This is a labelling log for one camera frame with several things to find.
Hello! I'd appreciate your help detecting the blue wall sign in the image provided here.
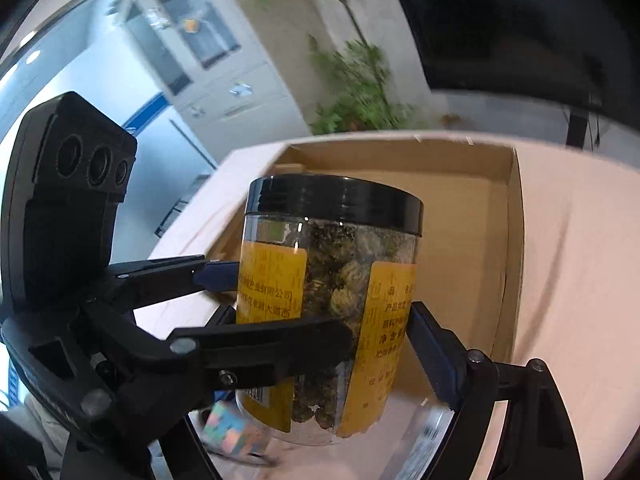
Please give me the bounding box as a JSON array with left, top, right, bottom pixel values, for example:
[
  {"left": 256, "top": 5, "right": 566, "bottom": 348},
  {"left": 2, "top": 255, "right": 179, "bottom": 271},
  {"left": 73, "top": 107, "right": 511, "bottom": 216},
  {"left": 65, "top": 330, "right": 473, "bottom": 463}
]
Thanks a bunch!
[{"left": 125, "top": 94, "right": 169, "bottom": 136}]

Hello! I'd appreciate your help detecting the black monitor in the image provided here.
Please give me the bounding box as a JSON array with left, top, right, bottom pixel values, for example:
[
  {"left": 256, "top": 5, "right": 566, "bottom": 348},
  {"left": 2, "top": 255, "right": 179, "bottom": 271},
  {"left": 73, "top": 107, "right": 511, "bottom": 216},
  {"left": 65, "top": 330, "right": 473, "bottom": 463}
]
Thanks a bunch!
[{"left": 395, "top": 0, "right": 640, "bottom": 117}]

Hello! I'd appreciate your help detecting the black monitor stand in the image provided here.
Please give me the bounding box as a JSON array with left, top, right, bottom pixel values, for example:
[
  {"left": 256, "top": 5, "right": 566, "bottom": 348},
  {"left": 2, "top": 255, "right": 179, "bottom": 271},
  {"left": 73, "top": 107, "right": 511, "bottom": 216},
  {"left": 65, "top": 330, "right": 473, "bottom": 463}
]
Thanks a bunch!
[{"left": 565, "top": 107, "right": 592, "bottom": 150}]

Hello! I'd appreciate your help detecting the clear plastic pack with barcode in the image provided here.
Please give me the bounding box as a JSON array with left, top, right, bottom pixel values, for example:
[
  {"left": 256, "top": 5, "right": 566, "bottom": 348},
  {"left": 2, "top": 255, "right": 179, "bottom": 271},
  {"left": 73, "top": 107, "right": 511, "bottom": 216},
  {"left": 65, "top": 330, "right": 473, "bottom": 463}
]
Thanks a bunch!
[{"left": 395, "top": 402, "right": 454, "bottom": 480}]

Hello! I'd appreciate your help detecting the cardboard box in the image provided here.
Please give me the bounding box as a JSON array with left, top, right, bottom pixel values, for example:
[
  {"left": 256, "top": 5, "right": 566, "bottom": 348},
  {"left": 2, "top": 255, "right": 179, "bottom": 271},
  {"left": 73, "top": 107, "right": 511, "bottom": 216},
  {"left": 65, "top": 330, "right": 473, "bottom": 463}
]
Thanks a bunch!
[{"left": 204, "top": 132, "right": 526, "bottom": 364}]

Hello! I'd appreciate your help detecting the green potted plant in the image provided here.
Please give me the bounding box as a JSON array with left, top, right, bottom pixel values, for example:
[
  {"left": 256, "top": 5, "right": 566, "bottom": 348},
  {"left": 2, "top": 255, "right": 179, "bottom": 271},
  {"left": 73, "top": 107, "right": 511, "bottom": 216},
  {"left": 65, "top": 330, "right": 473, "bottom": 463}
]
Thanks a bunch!
[{"left": 230, "top": 0, "right": 432, "bottom": 136}]

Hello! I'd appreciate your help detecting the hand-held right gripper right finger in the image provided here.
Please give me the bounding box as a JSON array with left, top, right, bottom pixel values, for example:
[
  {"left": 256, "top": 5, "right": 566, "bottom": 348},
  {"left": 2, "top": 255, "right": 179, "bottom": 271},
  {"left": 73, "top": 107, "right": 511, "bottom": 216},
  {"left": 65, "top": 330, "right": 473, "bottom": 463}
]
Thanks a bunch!
[{"left": 407, "top": 301, "right": 585, "bottom": 480}]

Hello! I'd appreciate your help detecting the clear jar with black lid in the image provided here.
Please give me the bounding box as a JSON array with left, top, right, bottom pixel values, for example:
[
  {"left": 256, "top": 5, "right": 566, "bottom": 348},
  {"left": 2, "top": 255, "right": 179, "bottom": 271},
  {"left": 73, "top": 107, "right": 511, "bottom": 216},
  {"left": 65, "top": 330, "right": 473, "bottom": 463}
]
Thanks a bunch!
[{"left": 235, "top": 174, "right": 425, "bottom": 447}]

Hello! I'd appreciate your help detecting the white glass-door cabinet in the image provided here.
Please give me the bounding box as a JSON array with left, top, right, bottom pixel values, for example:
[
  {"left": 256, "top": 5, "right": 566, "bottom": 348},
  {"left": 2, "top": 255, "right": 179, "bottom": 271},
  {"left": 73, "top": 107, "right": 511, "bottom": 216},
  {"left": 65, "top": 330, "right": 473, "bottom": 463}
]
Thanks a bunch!
[{"left": 107, "top": 0, "right": 312, "bottom": 171}]

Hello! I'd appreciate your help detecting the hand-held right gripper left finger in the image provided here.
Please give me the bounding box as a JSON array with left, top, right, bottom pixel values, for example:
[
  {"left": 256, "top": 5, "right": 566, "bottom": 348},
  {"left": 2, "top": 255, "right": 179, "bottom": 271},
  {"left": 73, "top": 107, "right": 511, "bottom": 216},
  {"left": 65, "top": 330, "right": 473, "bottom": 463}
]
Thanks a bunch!
[{"left": 149, "top": 304, "right": 237, "bottom": 480}]

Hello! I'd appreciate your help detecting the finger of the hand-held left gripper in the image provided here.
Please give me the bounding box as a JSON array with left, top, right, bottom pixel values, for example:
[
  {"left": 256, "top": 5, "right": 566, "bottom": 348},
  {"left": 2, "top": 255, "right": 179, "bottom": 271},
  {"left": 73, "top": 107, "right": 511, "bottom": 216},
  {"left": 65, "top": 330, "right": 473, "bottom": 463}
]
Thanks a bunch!
[
  {"left": 106, "top": 254, "right": 242, "bottom": 312},
  {"left": 82, "top": 304, "right": 352, "bottom": 403}
]

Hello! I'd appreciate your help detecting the iridescent small packet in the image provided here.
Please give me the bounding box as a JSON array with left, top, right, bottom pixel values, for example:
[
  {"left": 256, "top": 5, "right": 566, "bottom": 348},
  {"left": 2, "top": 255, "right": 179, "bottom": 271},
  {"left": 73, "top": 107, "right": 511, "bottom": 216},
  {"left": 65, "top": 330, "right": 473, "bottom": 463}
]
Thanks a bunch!
[{"left": 204, "top": 400, "right": 272, "bottom": 462}]

